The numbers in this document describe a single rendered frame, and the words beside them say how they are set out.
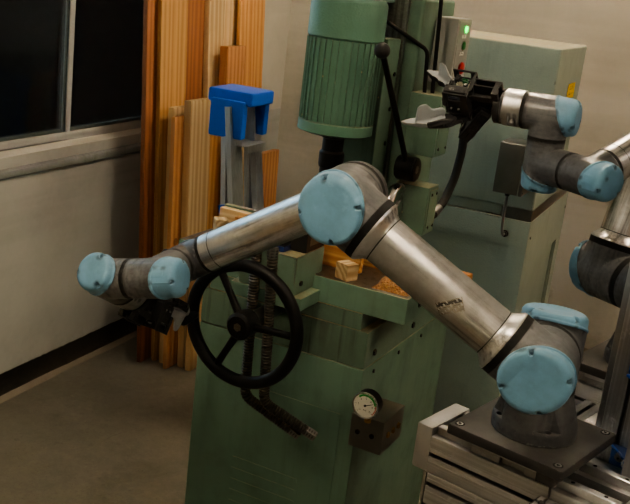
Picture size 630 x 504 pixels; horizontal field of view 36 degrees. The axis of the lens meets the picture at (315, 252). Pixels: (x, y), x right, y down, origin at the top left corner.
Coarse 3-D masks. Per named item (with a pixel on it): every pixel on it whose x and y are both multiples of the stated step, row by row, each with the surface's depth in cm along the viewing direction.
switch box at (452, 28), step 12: (444, 24) 240; (456, 24) 239; (468, 24) 244; (444, 36) 241; (456, 36) 240; (468, 36) 247; (432, 48) 243; (444, 48) 241; (456, 48) 241; (432, 60) 243; (444, 60) 242; (456, 60) 243
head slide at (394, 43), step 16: (384, 80) 231; (384, 96) 233; (384, 112) 236; (384, 128) 238; (352, 144) 238; (368, 144) 236; (384, 144) 240; (352, 160) 238; (368, 160) 237; (384, 160) 243
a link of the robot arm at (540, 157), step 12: (528, 144) 196; (540, 144) 194; (552, 144) 193; (564, 144) 195; (528, 156) 196; (540, 156) 194; (552, 156) 192; (528, 168) 196; (540, 168) 193; (552, 168) 191; (528, 180) 197; (540, 180) 195; (552, 180) 192; (540, 192) 196; (552, 192) 197
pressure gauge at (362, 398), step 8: (360, 392) 214; (368, 392) 214; (376, 392) 215; (352, 400) 215; (360, 400) 214; (368, 400) 214; (376, 400) 213; (360, 408) 215; (368, 408) 214; (376, 408) 213; (360, 416) 215; (368, 416) 214
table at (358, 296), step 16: (320, 272) 223; (368, 272) 227; (240, 288) 219; (320, 288) 221; (336, 288) 219; (352, 288) 217; (368, 288) 216; (304, 304) 215; (336, 304) 220; (352, 304) 218; (368, 304) 216; (384, 304) 214; (400, 304) 212; (416, 304) 217; (400, 320) 213
